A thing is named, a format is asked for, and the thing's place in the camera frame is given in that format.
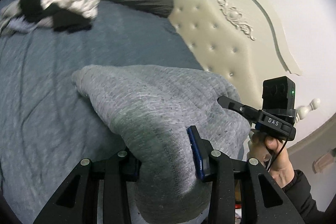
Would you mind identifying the grey knit sweater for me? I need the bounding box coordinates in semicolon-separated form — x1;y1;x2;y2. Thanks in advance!
72;65;251;223

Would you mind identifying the black jacket sleeve forearm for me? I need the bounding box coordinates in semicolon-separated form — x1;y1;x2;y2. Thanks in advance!
282;170;325;223

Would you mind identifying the black clothes pile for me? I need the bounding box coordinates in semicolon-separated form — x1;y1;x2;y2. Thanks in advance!
19;0;92;33

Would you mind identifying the person's right hand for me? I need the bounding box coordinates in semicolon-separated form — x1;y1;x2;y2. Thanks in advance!
247;129;294;188

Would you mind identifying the blue speckled bed sheet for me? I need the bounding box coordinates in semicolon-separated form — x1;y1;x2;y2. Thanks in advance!
1;1;201;223

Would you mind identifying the cream tufted headboard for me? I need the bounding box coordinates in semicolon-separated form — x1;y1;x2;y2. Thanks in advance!
163;0;321;122

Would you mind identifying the small grey garment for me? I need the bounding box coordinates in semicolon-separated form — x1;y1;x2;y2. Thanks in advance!
1;0;53;36

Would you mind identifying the black camera box green light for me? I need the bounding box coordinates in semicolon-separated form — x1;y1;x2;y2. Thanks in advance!
262;76;297;125

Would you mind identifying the thin black cable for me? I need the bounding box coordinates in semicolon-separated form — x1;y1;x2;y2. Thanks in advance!
265;138;289;171

